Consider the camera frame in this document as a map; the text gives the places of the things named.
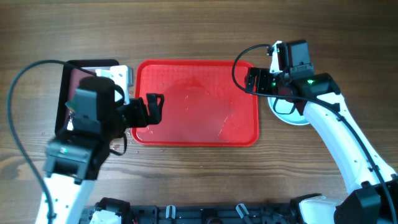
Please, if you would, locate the mint plate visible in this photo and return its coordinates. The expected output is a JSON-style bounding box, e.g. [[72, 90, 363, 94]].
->
[[267, 97, 310, 126]]

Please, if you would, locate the green cleaning sponge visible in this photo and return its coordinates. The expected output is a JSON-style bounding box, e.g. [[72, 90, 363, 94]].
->
[[65, 100, 76, 113]]

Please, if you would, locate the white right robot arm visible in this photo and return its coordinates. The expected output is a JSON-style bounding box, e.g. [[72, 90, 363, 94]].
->
[[244, 40, 397, 223]]

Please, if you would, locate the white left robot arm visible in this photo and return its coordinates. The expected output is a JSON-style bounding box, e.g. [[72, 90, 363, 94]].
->
[[36, 90, 165, 223]]

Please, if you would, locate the red plastic tray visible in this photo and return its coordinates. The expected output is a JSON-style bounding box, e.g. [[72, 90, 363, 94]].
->
[[131, 59, 259, 147]]

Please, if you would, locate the black water basin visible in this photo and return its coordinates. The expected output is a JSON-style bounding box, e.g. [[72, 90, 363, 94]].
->
[[55, 59, 119, 134]]

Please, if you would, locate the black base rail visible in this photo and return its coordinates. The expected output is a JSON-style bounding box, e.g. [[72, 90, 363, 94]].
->
[[80, 202, 312, 224]]

